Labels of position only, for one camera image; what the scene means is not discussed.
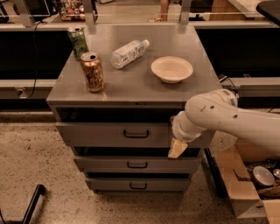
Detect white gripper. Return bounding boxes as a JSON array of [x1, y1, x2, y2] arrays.
[[168, 115, 205, 158]]

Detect grey top drawer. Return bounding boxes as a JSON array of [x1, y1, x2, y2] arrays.
[[55, 122, 217, 149]]

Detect grey drawer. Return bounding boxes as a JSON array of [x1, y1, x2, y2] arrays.
[[86, 178, 191, 192], [55, 122, 217, 149], [74, 156, 201, 173]]

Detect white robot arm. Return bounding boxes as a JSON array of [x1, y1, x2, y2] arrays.
[[171, 88, 280, 156]]

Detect grey metal drawer cabinet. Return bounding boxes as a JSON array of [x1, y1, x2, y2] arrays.
[[47, 24, 221, 181]]

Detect grey bottom drawer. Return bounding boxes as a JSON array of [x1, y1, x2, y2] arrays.
[[86, 178, 191, 192]]

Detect grey middle drawer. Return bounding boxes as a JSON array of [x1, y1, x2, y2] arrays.
[[74, 156, 201, 173]]

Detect brown cardboard box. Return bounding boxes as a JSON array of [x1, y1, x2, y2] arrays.
[[215, 139, 280, 224]]

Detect white paper bowl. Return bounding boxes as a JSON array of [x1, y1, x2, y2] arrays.
[[151, 56, 193, 84]]

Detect silver metal bowl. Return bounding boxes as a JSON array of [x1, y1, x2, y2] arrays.
[[253, 166, 275, 186]]

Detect clear plastic water bottle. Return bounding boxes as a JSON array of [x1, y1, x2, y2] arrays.
[[111, 39, 150, 69]]

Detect orange soda can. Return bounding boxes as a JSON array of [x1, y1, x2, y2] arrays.
[[80, 52, 104, 93]]

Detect person's leg with sandal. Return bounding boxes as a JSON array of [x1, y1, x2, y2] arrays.
[[149, 0, 170, 23]]

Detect black chair leg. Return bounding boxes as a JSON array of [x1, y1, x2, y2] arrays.
[[0, 184, 46, 224]]

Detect green soda can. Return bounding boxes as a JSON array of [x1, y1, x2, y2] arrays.
[[67, 27, 88, 60]]

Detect rack of colourful cans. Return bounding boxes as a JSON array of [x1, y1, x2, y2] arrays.
[[58, 0, 85, 21]]

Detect black power cable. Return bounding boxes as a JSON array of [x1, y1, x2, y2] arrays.
[[27, 20, 45, 99]]

